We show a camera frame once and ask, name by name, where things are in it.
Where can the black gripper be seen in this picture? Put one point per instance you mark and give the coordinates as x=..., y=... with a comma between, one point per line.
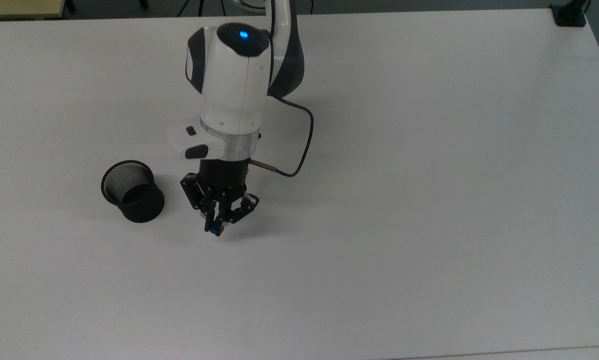
x=224, y=175

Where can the blue white marker pen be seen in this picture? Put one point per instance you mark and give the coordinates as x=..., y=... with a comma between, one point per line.
x=213, y=229

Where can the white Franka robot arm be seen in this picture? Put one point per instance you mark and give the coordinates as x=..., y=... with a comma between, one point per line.
x=234, y=85

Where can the black mesh pen cup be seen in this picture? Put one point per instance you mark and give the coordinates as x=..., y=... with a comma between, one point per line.
x=139, y=207

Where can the black tripod legs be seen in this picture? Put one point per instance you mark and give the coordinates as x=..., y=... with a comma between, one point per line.
x=200, y=6

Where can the light wooden desk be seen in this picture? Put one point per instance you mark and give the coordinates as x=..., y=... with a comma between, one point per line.
x=19, y=7

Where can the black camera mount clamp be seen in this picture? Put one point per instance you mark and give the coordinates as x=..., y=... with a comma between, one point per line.
x=569, y=17

